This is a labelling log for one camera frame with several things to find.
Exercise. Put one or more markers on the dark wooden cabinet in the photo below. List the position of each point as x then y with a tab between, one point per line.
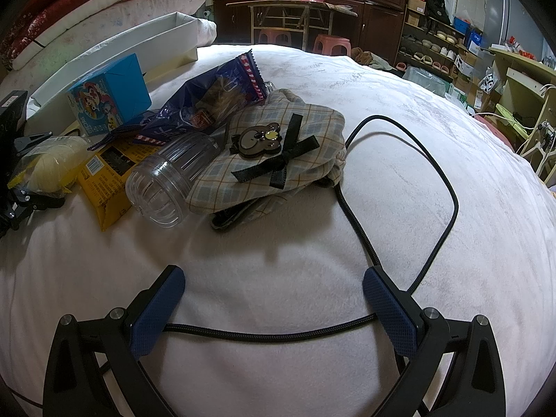
382	17

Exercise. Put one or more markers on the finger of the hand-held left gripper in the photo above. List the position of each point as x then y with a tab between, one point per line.
32	140
30	202

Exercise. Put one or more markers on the shoe rack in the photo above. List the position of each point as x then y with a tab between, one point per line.
430	45

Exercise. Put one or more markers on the clear plastic jar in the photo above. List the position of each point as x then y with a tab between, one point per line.
169	173

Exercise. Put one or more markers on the plaid cloth with bear badge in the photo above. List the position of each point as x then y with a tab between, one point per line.
278	139

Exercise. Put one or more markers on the black backpack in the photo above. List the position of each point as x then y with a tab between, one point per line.
436	4

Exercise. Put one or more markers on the white storage box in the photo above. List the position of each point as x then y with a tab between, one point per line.
108	45

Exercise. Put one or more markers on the brown cloth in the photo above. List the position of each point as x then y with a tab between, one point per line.
365	57

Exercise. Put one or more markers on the light wooden desk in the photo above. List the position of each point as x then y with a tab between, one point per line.
521	69

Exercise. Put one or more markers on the grey refrigerator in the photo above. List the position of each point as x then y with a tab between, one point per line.
504	13

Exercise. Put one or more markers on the yellow bread packet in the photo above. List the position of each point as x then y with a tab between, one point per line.
47	165

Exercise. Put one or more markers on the yellow snack packet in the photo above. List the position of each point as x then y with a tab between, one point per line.
108	182

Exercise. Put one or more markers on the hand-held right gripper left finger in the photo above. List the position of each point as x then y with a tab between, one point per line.
156	308

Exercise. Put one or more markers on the blue cartoon carton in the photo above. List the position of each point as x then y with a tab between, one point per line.
113	91

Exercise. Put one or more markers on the folding table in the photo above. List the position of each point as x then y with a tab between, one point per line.
295	5

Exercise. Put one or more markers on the purple snack bag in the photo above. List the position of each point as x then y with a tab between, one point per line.
204	95

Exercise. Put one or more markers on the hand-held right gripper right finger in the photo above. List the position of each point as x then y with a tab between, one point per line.
391	308

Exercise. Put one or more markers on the clear plastic bag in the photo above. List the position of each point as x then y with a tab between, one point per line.
428	79

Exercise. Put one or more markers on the white frame chair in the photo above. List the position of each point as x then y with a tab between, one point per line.
541	147

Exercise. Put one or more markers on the white bed blanket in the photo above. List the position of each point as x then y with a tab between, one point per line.
304	247

